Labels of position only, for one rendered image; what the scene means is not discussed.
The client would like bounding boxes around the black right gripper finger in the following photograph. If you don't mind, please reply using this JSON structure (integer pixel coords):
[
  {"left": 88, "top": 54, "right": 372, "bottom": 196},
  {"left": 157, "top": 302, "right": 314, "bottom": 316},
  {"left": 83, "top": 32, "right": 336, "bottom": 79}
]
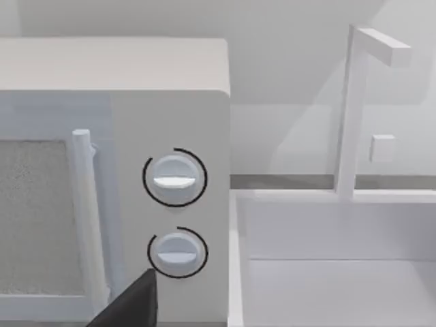
[{"left": 85, "top": 268, "right": 159, "bottom": 327}]

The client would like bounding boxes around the white microwave knob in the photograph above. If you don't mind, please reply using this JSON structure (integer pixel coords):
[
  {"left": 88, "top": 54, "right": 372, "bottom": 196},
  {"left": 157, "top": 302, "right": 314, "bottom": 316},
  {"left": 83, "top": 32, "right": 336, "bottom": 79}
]
[
  {"left": 151, "top": 232, "right": 201, "bottom": 274},
  {"left": 149, "top": 155, "right": 199, "bottom": 202}
]

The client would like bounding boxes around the microwave door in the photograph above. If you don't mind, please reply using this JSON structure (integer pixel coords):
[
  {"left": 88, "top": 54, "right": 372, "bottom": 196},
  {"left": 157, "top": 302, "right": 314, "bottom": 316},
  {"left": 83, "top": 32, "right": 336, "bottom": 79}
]
[{"left": 0, "top": 91, "right": 119, "bottom": 323}]

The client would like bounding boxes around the pale microwave oven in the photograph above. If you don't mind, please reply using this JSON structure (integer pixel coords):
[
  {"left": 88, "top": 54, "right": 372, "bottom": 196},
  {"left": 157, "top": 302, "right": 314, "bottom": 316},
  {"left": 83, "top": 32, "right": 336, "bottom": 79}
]
[{"left": 0, "top": 37, "right": 232, "bottom": 327}]

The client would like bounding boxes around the tall white tap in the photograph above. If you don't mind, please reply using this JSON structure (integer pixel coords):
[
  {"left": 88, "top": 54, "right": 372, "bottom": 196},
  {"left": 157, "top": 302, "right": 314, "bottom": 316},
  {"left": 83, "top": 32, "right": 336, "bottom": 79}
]
[{"left": 335, "top": 23, "right": 412, "bottom": 202}]

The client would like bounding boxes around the microwave door handle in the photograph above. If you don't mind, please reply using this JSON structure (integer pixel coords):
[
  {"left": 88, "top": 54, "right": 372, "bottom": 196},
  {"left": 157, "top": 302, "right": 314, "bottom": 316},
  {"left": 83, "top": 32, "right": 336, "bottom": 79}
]
[{"left": 71, "top": 128, "right": 112, "bottom": 320}]

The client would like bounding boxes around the white sink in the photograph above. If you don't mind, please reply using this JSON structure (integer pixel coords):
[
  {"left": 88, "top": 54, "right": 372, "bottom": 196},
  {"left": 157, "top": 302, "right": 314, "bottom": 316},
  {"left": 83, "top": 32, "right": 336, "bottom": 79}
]
[{"left": 227, "top": 188, "right": 436, "bottom": 327}]

